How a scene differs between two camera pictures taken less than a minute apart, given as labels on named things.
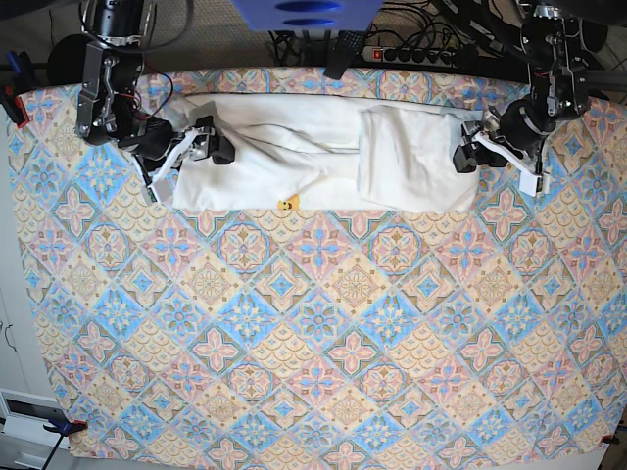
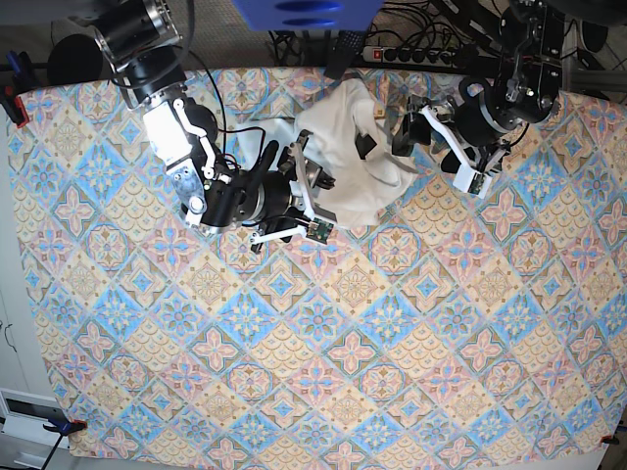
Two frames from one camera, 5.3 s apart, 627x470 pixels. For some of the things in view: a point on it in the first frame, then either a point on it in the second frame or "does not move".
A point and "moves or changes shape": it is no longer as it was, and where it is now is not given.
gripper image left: [209, 141] → [287, 190]
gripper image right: [468, 156] → [416, 128]
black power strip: [409, 56] does not move
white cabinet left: [24, 444] does not move
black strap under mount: [344, 53] does not move
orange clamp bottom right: [609, 439] does not move
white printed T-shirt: [327, 153] moves or changes shape
